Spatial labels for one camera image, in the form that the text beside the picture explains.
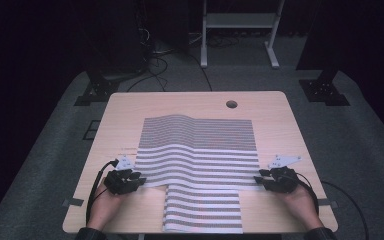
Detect person's right hand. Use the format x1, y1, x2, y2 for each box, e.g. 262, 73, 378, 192
277, 183, 324, 231

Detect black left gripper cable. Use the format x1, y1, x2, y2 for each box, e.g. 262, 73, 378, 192
85, 159, 119, 228

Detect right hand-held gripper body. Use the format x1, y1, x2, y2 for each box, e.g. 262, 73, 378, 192
263, 154, 303, 195

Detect black stand base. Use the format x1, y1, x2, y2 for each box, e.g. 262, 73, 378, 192
298, 69, 351, 107
73, 70, 122, 107

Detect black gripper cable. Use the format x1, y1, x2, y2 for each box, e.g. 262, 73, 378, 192
85, 159, 119, 228
295, 171, 370, 240

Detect grey white striped cloth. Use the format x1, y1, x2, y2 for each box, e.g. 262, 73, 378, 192
132, 114, 266, 235

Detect black floor cables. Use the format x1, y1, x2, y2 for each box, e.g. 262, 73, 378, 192
125, 28, 214, 93

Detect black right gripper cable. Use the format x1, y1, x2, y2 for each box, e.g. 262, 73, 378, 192
295, 171, 370, 240

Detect white metal stand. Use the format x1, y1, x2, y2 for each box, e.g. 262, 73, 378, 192
199, 0, 286, 70

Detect grey tape strip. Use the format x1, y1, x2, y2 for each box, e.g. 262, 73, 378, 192
61, 197, 85, 208
317, 198, 339, 210

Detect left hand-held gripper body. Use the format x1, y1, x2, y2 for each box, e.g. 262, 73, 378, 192
103, 155, 142, 196

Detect person's left hand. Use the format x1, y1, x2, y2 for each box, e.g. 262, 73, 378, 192
85, 178, 132, 232

